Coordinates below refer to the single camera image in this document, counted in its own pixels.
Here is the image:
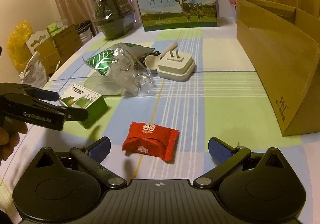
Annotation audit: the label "person's hand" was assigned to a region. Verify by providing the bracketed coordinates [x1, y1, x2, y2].
[0, 118, 28, 162]

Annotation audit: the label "small green white box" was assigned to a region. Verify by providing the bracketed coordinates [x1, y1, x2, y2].
[59, 84, 108, 129]

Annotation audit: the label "white printed plastic bag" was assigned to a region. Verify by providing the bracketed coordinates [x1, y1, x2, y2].
[19, 51, 48, 88]

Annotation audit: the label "brown cardboard boxes on floor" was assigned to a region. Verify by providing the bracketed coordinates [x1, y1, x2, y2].
[25, 24, 82, 76]

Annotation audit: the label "yellow plastic bag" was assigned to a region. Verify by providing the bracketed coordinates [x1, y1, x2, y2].
[7, 20, 34, 73]

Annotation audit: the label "green leaf print pouch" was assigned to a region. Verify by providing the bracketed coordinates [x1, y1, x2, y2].
[83, 42, 159, 75]

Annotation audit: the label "clear crumpled plastic packaging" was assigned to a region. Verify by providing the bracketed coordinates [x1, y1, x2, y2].
[84, 53, 155, 96]

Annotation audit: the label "red snack packet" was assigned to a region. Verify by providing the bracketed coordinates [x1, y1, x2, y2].
[121, 122, 180, 162]

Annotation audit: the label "white plastic spoon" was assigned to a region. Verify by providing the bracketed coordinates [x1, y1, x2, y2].
[144, 41, 178, 70]

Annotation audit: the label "dark green instant noodle bowl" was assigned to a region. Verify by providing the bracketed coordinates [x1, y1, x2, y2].
[92, 0, 135, 40]

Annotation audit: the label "white power adapter plug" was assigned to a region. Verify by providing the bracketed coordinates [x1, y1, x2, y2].
[157, 50, 196, 82]

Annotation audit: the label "large brown cardboard box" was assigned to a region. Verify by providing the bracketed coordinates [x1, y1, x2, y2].
[236, 0, 319, 136]

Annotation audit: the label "blue milk carton box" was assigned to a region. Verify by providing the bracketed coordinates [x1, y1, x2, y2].
[137, 0, 217, 32]

